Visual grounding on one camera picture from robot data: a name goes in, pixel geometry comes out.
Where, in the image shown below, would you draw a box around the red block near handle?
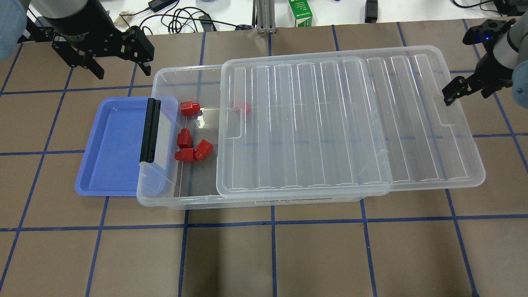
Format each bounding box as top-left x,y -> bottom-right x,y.
177,128 -> 193,150

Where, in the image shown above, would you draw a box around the aluminium frame post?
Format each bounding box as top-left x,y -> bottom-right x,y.
252,0 -> 276,34

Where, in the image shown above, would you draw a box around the red block tilted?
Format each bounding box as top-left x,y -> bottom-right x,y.
193,139 -> 214,160

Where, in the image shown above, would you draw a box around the black power adapter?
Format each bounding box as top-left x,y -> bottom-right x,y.
148,0 -> 178,12

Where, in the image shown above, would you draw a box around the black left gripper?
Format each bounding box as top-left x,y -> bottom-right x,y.
52,0 -> 155,80

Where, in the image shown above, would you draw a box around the black box latch handle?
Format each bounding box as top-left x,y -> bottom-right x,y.
139,98 -> 161,163

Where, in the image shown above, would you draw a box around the red block lying sideways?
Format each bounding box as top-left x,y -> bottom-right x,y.
174,147 -> 196,163

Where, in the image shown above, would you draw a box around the clear plastic box lid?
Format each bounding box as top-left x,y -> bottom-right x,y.
216,45 -> 486,199

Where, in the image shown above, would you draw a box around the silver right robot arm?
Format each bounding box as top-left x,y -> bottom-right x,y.
442,13 -> 528,108

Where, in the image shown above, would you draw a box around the green white carton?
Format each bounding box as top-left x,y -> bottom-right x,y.
287,0 -> 314,28

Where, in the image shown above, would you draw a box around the clear plastic storage box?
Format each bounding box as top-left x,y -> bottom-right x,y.
137,64 -> 361,210

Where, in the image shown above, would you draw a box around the red block far corner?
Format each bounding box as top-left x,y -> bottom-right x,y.
232,102 -> 251,118

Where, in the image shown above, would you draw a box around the blue plastic tray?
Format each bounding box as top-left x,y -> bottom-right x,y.
75,96 -> 181,198

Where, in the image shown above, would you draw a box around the red block box corner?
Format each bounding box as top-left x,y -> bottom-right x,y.
180,100 -> 200,116

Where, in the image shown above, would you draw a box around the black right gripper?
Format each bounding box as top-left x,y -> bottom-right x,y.
442,19 -> 516,106

